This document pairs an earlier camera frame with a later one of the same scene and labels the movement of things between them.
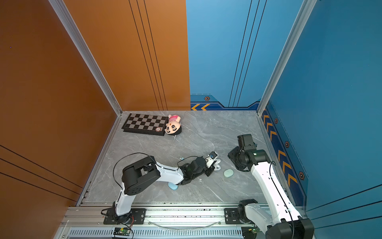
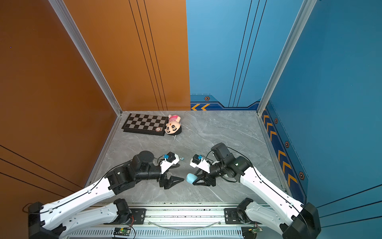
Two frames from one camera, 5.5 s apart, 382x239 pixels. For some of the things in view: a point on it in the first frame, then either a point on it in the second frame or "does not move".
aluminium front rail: [187, 216] does not move
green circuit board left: [123, 231] does not move
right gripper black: [231, 155] -> [207, 179]
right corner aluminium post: [305, 9] does not move
